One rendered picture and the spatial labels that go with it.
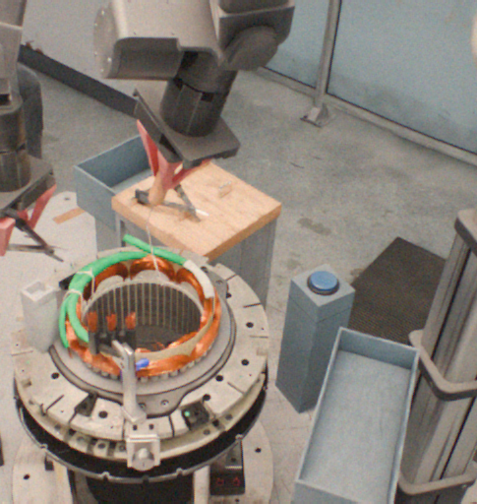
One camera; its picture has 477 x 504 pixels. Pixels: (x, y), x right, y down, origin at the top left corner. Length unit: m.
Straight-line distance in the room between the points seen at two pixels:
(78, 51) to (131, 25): 2.95
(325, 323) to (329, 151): 2.26
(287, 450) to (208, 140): 0.66
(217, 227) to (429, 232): 1.91
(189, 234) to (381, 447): 0.42
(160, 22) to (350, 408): 0.57
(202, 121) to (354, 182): 2.50
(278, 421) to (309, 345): 0.17
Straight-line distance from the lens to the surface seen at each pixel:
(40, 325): 0.91
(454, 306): 1.13
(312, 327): 1.14
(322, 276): 1.13
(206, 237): 1.14
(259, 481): 1.18
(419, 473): 1.37
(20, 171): 0.91
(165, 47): 0.63
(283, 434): 1.26
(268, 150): 3.31
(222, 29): 0.59
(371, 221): 2.98
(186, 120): 0.70
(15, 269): 1.54
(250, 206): 1.21
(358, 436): 0.97
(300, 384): 1.24
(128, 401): 0.85
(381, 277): 2.73
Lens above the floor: 1.80
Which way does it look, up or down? 41 degrees down
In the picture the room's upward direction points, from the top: 5 degrees clockwise
